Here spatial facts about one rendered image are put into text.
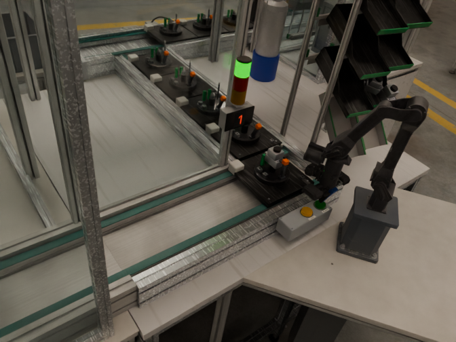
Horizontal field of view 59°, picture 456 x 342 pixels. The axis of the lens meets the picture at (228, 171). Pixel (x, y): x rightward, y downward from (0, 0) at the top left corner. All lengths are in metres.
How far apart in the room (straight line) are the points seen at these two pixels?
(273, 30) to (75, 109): 1.74
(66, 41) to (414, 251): 1.38
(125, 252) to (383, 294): 0.85
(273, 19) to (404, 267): 1.40
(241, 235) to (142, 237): 0.32
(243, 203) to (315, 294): 0.41
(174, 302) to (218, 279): 0.16
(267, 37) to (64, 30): 1.79
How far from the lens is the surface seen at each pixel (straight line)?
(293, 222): 1.41
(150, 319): 1.26
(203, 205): 1.46
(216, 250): 1.28
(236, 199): 1.51
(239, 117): 1.40
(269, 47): 2.35
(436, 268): 1.66
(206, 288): 1.31
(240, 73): 1.31
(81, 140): 0.73
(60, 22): 0.62
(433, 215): 1.86
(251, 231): 1.35
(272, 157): 1.49
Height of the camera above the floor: 1.95
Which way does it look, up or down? 40 degrees down
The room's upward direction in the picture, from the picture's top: 9 degrees clockwise
